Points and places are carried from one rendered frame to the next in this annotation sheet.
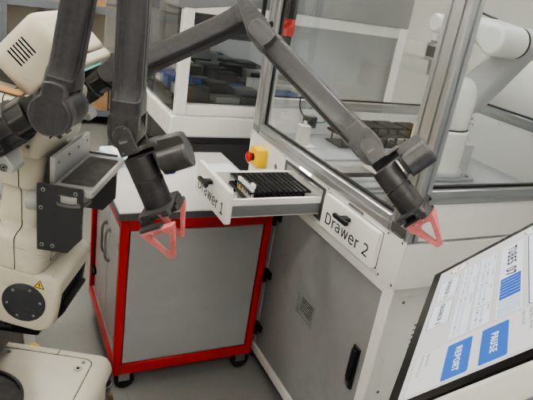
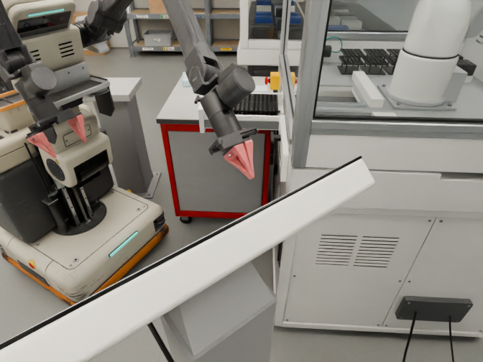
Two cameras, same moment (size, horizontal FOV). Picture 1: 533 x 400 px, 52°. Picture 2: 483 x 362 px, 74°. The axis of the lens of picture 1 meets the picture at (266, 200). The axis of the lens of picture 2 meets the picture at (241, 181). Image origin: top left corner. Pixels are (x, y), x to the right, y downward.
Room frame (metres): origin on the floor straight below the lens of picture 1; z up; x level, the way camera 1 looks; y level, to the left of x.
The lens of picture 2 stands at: (0.58, -0.65, 1.47)
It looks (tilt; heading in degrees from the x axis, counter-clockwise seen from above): 37 degrees down; 32
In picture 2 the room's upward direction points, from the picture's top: straight up
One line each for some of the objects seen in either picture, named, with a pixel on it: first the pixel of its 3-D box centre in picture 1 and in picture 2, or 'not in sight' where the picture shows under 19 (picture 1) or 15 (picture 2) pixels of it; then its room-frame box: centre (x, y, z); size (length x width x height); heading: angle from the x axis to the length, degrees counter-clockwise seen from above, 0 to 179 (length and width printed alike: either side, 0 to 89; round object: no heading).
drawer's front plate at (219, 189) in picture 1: (212, 190); (206, 106); (1.62, 0.17, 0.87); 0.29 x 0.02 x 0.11; 28
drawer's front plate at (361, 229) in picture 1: (348, 228); (282, 146); (1.50, -0.26, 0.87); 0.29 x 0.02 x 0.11; 28
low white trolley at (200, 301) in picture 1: (170, 262); (223, 151); (1.99, 0.35, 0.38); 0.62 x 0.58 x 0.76; 28
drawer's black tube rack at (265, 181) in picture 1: (268, 190); (251, 108); (1.72, 0.00, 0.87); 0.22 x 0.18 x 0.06; 118
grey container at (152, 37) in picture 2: not in sight; (159, 38); (4.40, 3.20, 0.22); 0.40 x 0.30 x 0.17; 121
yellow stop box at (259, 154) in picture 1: (257, 156); (274, 80); (2.06, 0.06, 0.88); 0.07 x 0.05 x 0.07; 28
